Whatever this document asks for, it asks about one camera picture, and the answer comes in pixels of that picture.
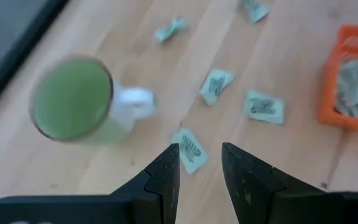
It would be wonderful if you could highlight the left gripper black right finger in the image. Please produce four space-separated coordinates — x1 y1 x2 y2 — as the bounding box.
221 142 326 224

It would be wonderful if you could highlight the orange plastic slotted basket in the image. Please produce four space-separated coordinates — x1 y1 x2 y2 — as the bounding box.
318 24 358 135

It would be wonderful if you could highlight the green and white mug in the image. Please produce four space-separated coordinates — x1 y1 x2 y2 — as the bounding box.
28 55 158 147

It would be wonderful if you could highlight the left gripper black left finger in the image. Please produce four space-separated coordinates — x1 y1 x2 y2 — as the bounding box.
109 142 181 224

